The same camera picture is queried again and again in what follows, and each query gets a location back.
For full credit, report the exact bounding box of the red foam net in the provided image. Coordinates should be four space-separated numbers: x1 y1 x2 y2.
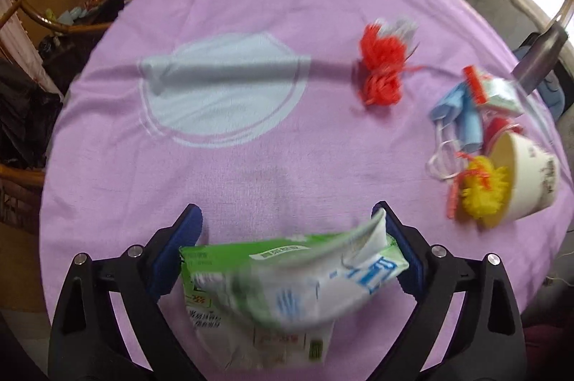
359 23 420 107

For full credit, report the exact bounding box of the blue face mask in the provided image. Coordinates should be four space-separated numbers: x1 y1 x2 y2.
426 83 484 181

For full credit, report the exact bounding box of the white printed paper cup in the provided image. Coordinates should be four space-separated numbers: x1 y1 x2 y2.
483 131 560 227

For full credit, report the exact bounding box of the wooden armchair with cushion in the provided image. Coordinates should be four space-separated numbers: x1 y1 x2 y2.
1 0 111 233

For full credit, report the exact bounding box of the purple printed bed sheet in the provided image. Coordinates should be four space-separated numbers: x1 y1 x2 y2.
40 0 573 380

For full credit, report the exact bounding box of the blue cushioned chair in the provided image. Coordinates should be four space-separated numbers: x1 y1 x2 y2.
537 60 573 122

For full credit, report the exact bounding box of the floral orange curtain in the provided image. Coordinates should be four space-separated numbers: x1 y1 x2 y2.
1 0 62 97

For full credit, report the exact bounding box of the dark jacket on chair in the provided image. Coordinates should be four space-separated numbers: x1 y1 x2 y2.
0 60 63 169

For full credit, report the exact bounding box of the white plastic wrap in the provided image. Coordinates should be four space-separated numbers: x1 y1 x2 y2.
375 19 418 52

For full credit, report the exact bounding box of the red white medicine box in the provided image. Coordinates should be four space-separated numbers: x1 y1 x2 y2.
463 65 523 117

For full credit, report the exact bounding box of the green white tissue packet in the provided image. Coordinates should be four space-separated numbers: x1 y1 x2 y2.
180 209 410 371

